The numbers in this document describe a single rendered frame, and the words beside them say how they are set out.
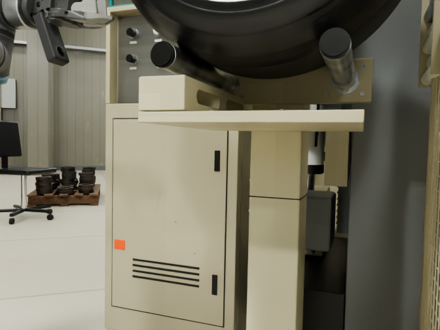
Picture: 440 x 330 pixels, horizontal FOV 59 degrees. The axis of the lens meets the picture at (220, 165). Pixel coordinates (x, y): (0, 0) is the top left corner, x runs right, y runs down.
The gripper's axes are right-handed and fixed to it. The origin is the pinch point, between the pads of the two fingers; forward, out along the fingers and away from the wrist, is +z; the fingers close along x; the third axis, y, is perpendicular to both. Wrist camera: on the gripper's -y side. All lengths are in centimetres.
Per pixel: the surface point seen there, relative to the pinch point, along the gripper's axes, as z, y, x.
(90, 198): -236, -121, 308
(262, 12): 36.3, -0.7, -11.4
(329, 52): 46.8, -5.7, -10.7
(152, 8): 16.7, -0.2, -10.2
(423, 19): 62, 14, 38
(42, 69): -600, 50, 583
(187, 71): 21.3, -9.1, -3.5
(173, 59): 21.7, -8.3, -10.0
